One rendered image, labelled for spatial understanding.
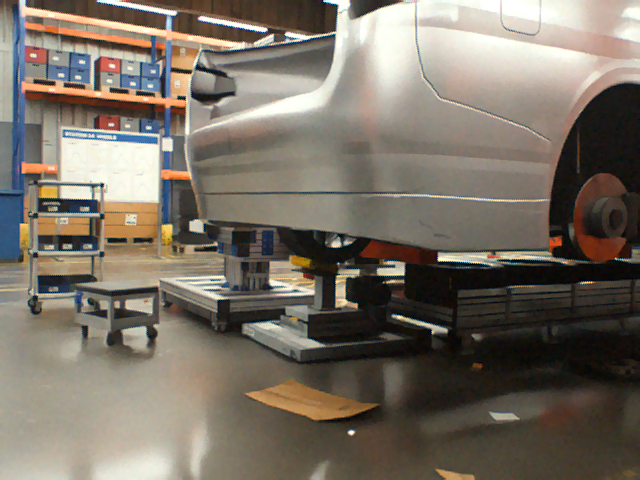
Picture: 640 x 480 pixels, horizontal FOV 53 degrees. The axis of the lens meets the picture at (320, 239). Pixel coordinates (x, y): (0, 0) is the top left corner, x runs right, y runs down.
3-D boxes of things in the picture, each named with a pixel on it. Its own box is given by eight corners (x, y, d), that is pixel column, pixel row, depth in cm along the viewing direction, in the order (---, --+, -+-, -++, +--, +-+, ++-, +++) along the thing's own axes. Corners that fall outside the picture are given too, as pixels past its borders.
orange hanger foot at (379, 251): (417, 264, 390) (419, 208, 388) (370, 257, 436) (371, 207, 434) (439, 264, 398) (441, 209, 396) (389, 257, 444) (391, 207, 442)
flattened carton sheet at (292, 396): (336, 427, 248) (337, 419, 248) (244, 396, 285) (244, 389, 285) (382, 410, 271) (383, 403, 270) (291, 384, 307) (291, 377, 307)
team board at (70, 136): (59, 262, 875) (60, 119, 865) (53, 259, 918) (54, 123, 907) (166, 259, 953) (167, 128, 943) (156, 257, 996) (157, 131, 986)
